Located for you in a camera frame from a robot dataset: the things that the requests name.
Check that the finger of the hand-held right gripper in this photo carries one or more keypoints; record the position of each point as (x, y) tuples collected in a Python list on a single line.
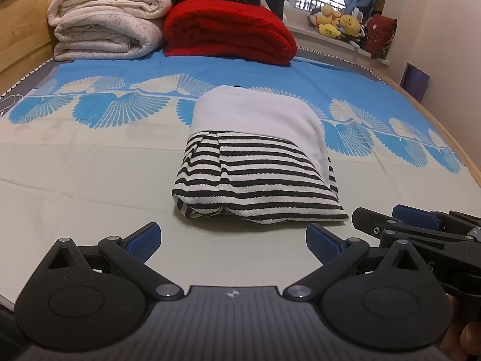
[(372, 222), (413, 214)]

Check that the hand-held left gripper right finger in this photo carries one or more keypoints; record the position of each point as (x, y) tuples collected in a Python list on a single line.
[(323, 242)]

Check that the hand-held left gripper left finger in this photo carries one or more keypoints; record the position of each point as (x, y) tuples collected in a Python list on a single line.
[(144, 238)]

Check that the black white striped shirt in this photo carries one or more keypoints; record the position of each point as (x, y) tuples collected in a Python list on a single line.
[(244, 180)]

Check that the person's right hand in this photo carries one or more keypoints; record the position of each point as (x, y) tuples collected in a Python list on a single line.
[(469, 340)]

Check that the blue white printed bed sheet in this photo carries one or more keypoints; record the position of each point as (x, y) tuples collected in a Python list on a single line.
[(75, 165)]

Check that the purple box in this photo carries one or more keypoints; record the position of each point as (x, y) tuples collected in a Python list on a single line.
[(415, 82)]

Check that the dark red cushion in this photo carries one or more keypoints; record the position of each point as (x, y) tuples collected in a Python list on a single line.
[(381, 34)]

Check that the yellow stuffed toy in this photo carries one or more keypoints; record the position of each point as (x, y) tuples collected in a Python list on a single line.
[(327, 22), (351, 26)]

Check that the white folded quilt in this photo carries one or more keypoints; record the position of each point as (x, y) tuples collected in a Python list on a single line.
[(97, 39), (105, 0)]

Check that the red folded blanket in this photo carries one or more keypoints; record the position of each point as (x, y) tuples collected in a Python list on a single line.
[(225, 30)]

